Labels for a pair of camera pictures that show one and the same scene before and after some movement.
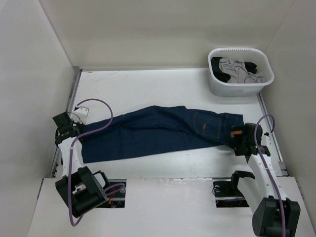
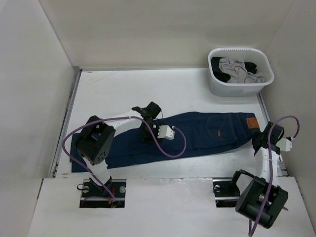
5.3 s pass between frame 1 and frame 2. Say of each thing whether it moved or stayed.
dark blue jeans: moved
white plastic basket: stayed
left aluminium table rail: stayed
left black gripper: moved
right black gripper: moved
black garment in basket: stayed
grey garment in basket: stayed
